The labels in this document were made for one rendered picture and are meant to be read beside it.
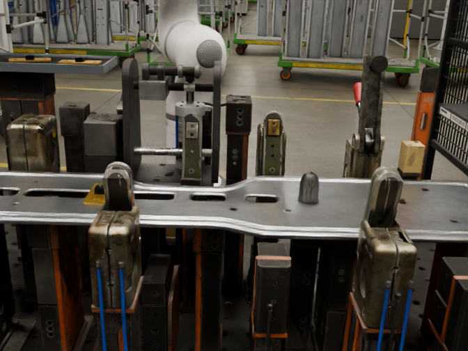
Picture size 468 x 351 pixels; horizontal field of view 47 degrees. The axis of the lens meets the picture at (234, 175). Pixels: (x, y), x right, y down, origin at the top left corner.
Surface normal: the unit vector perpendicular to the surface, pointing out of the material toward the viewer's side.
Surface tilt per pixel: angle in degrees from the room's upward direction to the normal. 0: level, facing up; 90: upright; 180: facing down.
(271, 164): 78
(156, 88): 90
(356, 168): 90
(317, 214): 0
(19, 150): 90
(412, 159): 90
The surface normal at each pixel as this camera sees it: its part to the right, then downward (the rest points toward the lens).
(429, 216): 0.04, -0.94
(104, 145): 0.00, 0.35
